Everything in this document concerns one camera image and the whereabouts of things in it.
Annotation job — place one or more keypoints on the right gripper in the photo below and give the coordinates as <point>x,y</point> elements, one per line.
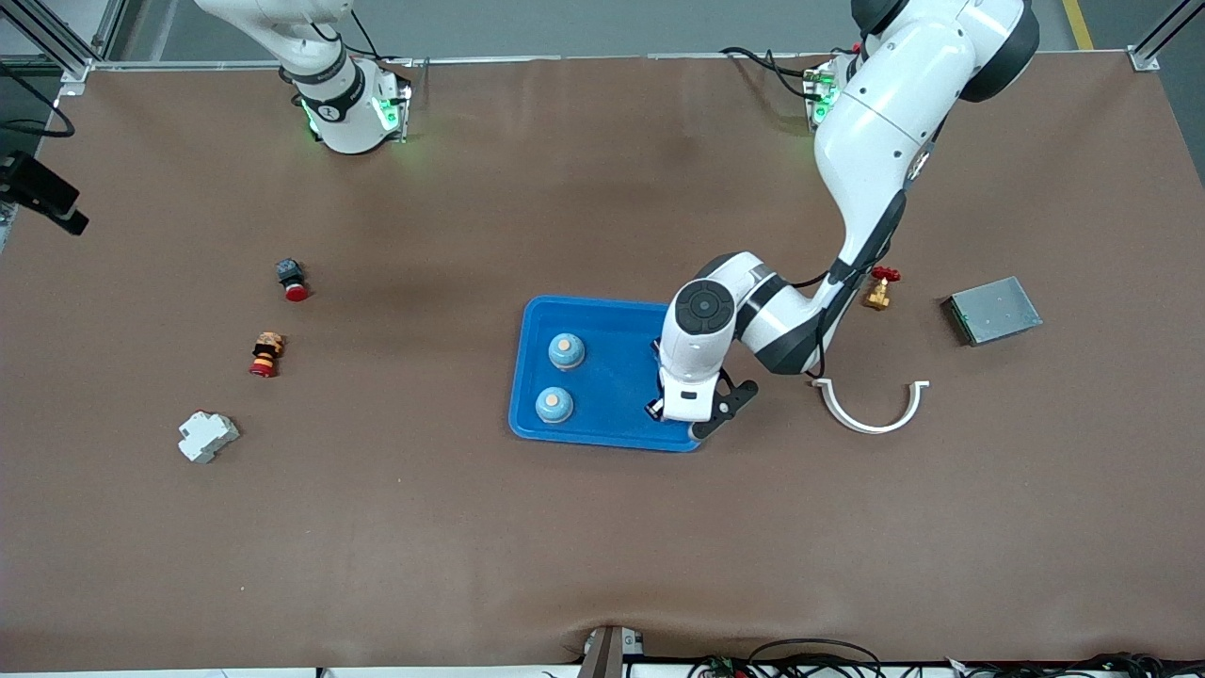
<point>31,178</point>

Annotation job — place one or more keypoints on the aluminium frame profile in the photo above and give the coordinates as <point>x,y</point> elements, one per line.
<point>1146,59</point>
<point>73,68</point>

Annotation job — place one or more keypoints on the blue bell beige button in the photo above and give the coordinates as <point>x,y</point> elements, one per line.
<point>554,409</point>
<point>566,355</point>

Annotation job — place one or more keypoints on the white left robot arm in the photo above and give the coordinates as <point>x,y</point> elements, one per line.
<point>885,141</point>

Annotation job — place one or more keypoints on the red emergency stop button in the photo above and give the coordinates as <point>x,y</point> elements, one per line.
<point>290,273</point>

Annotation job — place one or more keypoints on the blue plastic tray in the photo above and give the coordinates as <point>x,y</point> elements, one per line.
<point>602,395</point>

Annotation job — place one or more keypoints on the red yellow black pushbutton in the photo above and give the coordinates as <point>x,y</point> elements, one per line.
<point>266,355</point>

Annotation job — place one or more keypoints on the grey metal box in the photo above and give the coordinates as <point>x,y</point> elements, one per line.
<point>993,314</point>

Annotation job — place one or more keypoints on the white circuit breaker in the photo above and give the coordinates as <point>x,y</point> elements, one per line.
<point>207,438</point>

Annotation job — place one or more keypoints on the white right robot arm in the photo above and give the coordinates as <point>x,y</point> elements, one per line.
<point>344,122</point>

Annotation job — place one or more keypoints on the white semicircular pipe clamp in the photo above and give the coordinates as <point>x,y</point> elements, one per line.
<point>872,427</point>

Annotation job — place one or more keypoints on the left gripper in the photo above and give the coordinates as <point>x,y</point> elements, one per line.
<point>653,409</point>

